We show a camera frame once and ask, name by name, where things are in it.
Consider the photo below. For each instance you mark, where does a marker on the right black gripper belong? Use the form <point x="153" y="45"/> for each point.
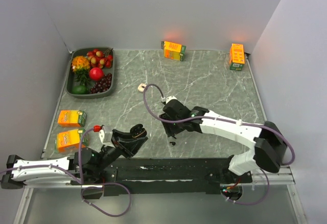
<point x="173" y="130"/>

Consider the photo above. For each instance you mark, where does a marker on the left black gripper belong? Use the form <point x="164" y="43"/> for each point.
<point x="127" y="145"/>

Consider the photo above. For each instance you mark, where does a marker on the black earbud charging case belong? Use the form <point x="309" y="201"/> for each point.
<point x="138" y="131"/>

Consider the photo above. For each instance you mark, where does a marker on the beige earbud charging case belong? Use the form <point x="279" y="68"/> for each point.
<point x="141" y="88"/>

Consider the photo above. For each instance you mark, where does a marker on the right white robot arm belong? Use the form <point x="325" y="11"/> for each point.
<point x="265" y="148"/>

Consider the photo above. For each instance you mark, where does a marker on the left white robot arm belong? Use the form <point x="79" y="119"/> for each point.
<point x="86" y="166"/>

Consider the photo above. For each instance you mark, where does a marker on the orange juice box left lower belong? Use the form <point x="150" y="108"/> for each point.
<point x="68" y="141"/>

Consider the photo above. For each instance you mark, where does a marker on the orange juice box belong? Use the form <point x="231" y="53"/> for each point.
<point x="236" y="57"/>
<point x="68" y="141"/>
<point x="72" y="118"/>
<point x="173" y="51"/>

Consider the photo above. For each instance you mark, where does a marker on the dark purple grape bunch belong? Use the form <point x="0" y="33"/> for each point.
<point x="103" y="85"/>

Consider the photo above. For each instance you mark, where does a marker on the orange juice box left upper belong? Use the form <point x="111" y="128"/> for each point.
<point x="72" y="118"/>

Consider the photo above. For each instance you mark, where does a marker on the orange juice box back centre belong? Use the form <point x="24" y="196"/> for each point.
<point x="173" y="51"/>

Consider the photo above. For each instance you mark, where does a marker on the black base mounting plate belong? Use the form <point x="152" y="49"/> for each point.
<point x="153" y="176"/>

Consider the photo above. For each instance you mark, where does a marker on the green avocado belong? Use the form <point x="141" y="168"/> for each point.
<point x="79" y="90"/>

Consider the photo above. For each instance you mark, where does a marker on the red apple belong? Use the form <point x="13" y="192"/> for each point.
<point x="96" y="74"/>

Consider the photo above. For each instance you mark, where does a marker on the dark grey fruit tray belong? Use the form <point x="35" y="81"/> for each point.
<point x="71" y="82"/>

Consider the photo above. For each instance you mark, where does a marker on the orange juice box back right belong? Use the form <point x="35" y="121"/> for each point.
<point x="236" y="57"/>

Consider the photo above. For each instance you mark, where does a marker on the red cherry bunch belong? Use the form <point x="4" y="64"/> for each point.
<point x="100" y="58"/>

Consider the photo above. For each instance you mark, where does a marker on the orange yellow flower pineapple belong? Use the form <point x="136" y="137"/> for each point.
<point x="81" y="67"/>

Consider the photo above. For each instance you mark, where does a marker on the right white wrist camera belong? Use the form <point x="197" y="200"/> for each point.
<point x="165" y="100"/>

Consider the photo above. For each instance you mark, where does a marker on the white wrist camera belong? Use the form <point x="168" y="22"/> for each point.
<point x="104" y="132"/>
<point x="165" y="100"/>

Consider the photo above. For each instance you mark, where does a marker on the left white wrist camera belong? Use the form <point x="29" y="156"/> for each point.
<point x="104" y="132"/>

